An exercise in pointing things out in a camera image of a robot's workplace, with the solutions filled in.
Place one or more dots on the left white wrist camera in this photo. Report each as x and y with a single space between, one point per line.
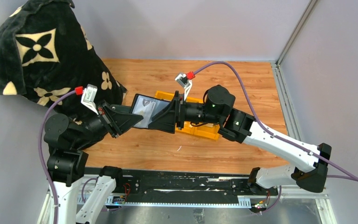
88 98

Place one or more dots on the yellow three-compartment bin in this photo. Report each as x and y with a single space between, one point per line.
209 131

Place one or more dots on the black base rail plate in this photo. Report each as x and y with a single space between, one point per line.
150 186

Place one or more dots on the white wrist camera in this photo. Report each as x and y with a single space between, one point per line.
88 98
185 80

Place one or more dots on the white credit card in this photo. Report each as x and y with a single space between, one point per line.
144 106

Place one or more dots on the black floral blanket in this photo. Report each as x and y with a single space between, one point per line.
45 54

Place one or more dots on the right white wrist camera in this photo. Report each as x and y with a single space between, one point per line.
185 80

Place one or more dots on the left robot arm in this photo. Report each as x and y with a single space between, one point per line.
67 161

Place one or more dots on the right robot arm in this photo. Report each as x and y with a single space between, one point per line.
307 164

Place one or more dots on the aluminium frame post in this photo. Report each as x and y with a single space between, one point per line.
297 30

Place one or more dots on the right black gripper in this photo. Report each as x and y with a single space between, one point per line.
166 120

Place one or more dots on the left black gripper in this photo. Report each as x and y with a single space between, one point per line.
115 118

